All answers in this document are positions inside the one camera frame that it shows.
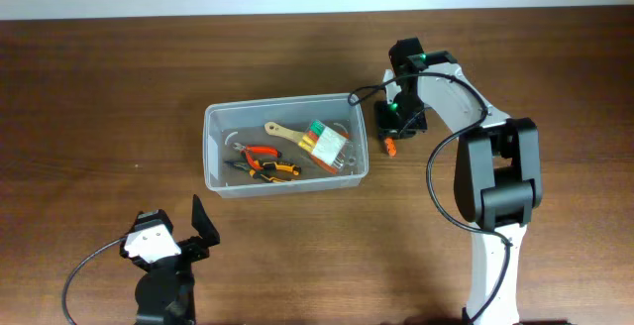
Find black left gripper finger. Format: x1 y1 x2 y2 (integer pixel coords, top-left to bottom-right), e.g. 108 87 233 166
191 194 220 245
133 209 173 234

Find orange perforated strip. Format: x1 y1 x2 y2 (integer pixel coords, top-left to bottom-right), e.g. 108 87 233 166
383 137 396 158

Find orange black long-nose pliers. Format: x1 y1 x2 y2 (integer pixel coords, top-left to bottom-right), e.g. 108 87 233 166
225 161 302 183

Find clear screwdriver bit case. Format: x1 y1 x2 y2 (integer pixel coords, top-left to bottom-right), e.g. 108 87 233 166
297 120 349 169

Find red handled cutting pliers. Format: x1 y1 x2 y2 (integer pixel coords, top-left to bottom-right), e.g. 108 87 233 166
229 143 284 170

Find clear plastic container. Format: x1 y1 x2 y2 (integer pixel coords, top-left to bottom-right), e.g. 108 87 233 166
202 93 370 198

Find wooden handled orange scraper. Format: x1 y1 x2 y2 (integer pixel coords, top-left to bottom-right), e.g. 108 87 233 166
264 122 357 174

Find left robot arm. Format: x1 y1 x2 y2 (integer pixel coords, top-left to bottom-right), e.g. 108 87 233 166
120 209 210 325

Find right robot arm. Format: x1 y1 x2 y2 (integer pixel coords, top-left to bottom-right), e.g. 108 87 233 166
202 38 543 324

